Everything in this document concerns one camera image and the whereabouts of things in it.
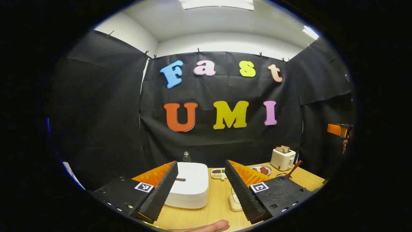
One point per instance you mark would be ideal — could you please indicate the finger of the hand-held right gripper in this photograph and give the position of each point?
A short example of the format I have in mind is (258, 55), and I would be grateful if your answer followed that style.
(334, 130)

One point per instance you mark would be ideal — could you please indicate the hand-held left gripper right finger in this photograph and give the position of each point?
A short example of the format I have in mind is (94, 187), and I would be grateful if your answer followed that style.
(241, 193)

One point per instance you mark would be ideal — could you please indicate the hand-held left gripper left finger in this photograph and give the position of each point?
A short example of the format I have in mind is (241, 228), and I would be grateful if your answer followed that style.
(161, 193)

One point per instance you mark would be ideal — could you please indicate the clear box of rice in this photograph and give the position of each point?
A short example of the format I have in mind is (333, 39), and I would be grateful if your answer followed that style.
(235, 204)

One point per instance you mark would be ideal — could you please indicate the white rice cooker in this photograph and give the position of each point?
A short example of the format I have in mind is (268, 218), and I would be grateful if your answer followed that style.
(193, 187)

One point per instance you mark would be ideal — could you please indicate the brown wooden spoon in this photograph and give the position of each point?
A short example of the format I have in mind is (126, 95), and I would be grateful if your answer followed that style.
(294, 168)

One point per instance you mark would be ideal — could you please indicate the white round plate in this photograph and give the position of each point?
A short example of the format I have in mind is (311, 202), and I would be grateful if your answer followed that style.
(257, 173)

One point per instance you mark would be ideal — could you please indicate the white divided grain dish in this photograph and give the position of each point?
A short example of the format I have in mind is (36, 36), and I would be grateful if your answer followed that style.
(219, 174)

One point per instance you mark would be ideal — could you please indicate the clear plastic bottle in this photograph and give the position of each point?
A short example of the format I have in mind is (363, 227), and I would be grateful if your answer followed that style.
(186, 158)

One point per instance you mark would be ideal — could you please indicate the toast slice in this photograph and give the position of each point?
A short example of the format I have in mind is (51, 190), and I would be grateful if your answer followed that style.
(279, 149)
(286, 148)

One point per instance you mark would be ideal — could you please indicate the white toaster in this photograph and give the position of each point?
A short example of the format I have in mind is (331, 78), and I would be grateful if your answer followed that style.
(282, 159)

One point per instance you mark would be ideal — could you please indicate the ceiling light panel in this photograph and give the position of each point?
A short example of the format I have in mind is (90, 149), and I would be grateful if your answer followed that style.
(215, 4)
(310, 32)

